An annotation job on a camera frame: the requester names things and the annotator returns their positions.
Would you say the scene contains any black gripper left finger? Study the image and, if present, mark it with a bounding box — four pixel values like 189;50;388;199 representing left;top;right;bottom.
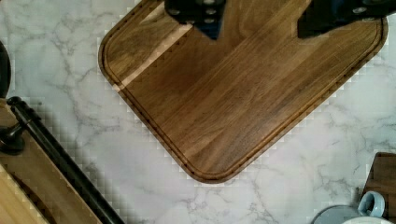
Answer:
164;0;227;40

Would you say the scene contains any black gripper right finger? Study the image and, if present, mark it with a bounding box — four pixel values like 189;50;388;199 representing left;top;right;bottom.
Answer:
297;0;396;38

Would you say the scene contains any black drawer handle bar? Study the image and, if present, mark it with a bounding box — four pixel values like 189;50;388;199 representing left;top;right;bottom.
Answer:
1;97;126;224

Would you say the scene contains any wooden drawer box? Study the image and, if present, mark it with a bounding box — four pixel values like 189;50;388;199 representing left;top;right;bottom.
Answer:
0;98;104;224

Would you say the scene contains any wooden cutting board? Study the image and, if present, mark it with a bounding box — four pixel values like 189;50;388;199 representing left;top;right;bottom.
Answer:
98;0;388;183

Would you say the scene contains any dark wooden utensil holder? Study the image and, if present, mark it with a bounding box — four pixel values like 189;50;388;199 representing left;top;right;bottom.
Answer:
363;152;396;223

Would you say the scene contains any light blue mug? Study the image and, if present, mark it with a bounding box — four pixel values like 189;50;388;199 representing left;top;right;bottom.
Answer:
312;191;394;224

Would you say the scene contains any black paper towel holder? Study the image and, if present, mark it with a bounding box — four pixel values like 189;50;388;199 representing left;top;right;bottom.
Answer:
0;42;11;98

